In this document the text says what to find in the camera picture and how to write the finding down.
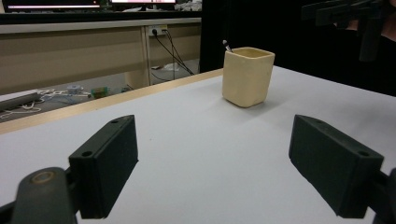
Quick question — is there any green and blue packet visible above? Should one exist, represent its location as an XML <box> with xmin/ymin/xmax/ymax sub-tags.
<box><xmin>90</xmin><ymin>86</ymin><xmax>109</xmax><ymax>100</ymax></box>

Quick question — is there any beige square pen holder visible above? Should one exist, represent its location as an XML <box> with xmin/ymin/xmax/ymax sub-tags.
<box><xmin>221</xmin><ymin>46</ymin><xmax>276</xmax><ymax>109</ymax></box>

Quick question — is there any white power outlet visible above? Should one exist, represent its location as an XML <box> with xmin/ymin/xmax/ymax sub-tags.
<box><xmin>148</xmin><ymin>24</ymin><xmax>169</xmax><ymax>37</ymax></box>

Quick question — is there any grey tube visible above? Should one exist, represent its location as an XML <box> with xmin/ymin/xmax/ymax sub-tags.
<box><xmin>0</xmin><ymin>91</ymin><xmax>42</xmax><ymax>112</ymax></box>

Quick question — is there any computer monitor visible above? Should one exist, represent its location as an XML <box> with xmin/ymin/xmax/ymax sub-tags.
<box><xmin>1</xmin><ymin>0</ymin><xmax>103</xmax><ymax>14</ymax></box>
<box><xmin>108</xmin><ymin>0</ymin><xmax>178</xmax><ymax>11</ymax></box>

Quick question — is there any white table sheet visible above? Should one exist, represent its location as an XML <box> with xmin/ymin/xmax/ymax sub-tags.
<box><xmin>0</xmin><ymin>65</ymin><xmax>396</xmax><ymax>224</ymax></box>

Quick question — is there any black curtain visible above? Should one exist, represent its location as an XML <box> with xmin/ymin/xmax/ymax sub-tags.
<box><xmin>199</xmin><ymin>0</ymin><xmax>396</xmax><ymax>97</ymax></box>

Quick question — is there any bundle of black cables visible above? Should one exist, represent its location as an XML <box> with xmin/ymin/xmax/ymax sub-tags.
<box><xmin>150</xmin><ymin>28</ymin><xmax>196</xmax><ymax>82</ymax></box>

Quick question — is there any wooden table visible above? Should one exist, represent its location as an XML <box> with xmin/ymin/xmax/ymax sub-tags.
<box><xmin>0</xmin><ymin>68</ymin><xmax>224</xmax><ymax>135</ymax></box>

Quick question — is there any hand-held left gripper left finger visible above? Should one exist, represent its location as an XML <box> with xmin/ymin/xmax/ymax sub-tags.
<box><xmin>68</xmin><ymin>114</ymin><xmax>139</xmax><ymax>219</ymax></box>

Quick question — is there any beige wooden desk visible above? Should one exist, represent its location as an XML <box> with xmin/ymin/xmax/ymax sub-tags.
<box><xmin>0</xmin><ymin>17</ymin><xmax>202</xmax><ymax>96</ymax></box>

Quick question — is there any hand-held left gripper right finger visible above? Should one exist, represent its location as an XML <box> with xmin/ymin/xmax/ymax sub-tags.
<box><xmin>288</xmin><ymin>114</ymin><xmax>385</xmax><ymax>219</ymax></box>

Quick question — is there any white cord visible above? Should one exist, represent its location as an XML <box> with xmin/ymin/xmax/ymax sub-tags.
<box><xmin>0</xmin><ymin>88</ymin><xmax>92</xmax><ymax>121</ymax></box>

